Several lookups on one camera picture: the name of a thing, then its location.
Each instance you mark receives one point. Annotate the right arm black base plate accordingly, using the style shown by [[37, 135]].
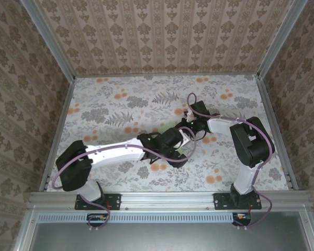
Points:
[[221, 201]]

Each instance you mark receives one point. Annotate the aluminium frame post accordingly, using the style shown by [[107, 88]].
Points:
[[49, 39], [280, 39]]

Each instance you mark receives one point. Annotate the grey sheet metal panel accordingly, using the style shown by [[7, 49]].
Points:
[[172, 238]]

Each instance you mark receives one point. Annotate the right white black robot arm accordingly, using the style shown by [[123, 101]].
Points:
[[251, 146]]

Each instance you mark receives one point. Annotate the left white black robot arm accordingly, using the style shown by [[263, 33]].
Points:
[[112, 155]]

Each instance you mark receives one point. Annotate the aluminium table edge rail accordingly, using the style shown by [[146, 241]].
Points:
[[56, 136], [278, 136], [167, 75]]

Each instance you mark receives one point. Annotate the wide aluminium mounting rail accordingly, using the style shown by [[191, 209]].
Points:
[[167, 200]]

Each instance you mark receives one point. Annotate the black controller board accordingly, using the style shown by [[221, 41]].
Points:
[[242, 217], [99, 218]]

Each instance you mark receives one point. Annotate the light green paper sheet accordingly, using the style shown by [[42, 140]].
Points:
[[181, 151]]

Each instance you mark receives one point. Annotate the floral patterned table cover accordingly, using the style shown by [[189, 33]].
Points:
[[136, 104]]

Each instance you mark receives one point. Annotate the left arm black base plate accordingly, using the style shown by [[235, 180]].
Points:
[[115, 201]]

